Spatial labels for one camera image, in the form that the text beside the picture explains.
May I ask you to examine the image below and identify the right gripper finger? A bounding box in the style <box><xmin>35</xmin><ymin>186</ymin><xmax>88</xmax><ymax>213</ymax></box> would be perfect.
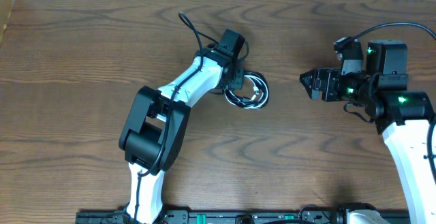
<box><xmin>299</xmin><ymin>69</ymin><xmax>317</xmax><ymax>83</ymax></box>
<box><xmin>301</xmin><ymin>81</ymin><xmax>320</xmax><ymax>99</ymax></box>

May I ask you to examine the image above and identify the white usb cable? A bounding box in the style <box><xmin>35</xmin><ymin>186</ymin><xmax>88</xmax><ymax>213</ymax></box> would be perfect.
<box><xmin>224</xmin><ymin>74</ymin><xmax>270</xmax><ymax>110</ymax></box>

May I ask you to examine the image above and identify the black usb cable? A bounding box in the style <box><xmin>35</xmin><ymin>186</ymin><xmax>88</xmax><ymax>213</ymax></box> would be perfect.
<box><xmin>223</xmin><ymin>71</ymin><xmax>270</xmax><ymax>110</ymax></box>

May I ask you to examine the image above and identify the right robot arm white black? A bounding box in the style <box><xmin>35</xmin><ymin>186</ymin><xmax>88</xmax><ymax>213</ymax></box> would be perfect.
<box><xmin>300</xmin><ymin>37</ymin><xmax>435</xmax><ymax>223</ymax></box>

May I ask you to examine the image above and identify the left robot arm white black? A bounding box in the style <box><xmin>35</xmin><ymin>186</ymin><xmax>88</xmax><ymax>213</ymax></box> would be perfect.
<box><xmin>119</xmin><ymin>29</ymin><xmax>245</xmax><ymax>223</ymax></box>

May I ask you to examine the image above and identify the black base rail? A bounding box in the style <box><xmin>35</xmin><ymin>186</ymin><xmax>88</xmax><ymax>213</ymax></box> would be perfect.
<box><xmin>75</xmin><ymin>205</ymin><xmax>409</xmax><ymax>224</ymax></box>

